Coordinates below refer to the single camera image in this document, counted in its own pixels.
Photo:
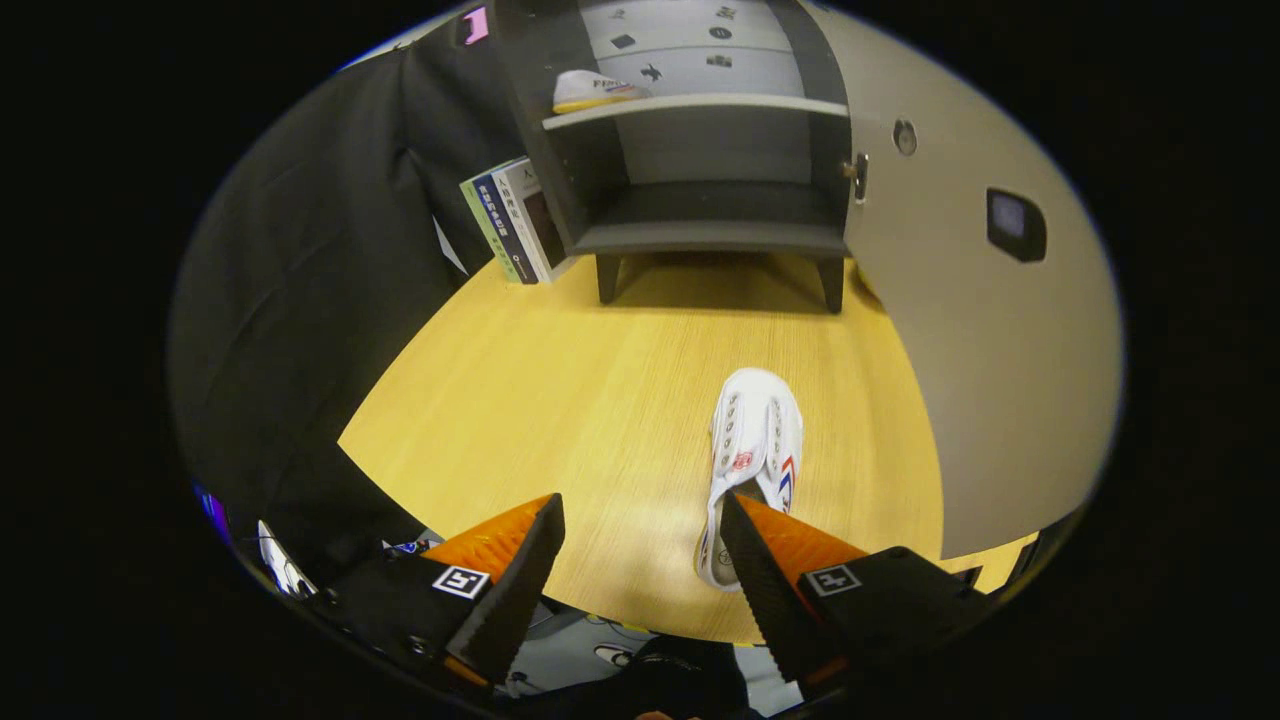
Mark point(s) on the green book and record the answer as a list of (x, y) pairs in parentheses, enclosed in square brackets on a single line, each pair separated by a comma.
[(490, 230)]

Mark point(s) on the white canvas shoe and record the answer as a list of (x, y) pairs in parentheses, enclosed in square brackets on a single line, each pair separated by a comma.
[(590, 90), (752, 430)]

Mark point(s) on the beige shoe cabinet door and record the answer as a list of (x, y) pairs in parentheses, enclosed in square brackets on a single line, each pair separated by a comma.
[(1000, 400)]

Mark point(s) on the black backdrop cloth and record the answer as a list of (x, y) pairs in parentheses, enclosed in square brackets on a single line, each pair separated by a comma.
[(290, 300)]

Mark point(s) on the white book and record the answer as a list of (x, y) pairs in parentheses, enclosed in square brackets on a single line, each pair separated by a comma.
[(535, 215)]

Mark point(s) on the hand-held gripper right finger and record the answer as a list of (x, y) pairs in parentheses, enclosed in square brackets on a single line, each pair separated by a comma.
[(765, 590)]

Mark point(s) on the metal cabinet door hinge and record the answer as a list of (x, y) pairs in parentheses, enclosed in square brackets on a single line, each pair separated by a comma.
[(857, 177)]

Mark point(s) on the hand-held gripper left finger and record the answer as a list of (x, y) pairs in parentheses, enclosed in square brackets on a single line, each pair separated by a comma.
[(515, 590)]

